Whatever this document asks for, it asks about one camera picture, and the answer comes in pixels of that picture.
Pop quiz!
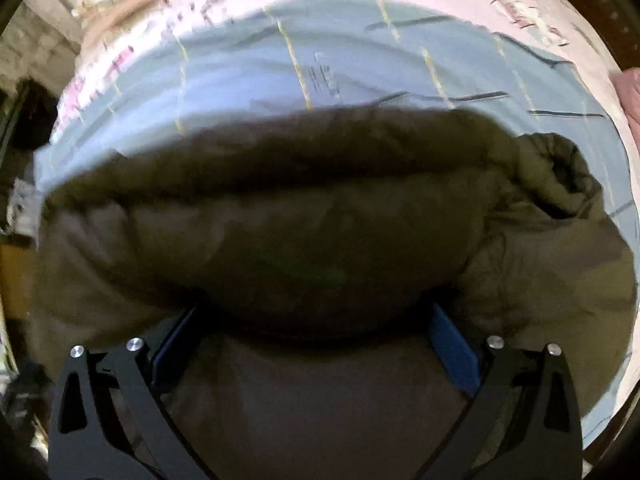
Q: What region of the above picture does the olive green puffer jacket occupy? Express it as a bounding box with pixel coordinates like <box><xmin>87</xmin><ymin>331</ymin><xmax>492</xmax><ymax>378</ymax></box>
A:
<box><xmin>30</xmin><ymin>107</ymin><xmax>637</xmax><ymax>479</ymax></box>

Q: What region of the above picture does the blue checked bed sheet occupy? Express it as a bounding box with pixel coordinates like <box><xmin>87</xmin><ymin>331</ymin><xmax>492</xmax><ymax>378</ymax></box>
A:
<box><xmin>29</xmin><ymin>0</ymin><xmax>639</xmax><ymax>430</ymax></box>

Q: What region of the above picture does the folded pink quilted jacket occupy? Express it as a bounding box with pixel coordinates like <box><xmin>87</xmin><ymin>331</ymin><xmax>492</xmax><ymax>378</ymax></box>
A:
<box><xmin>610</xmin><ymin>67</ymin><xmax>640</xmax><ymax>148</ymax></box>

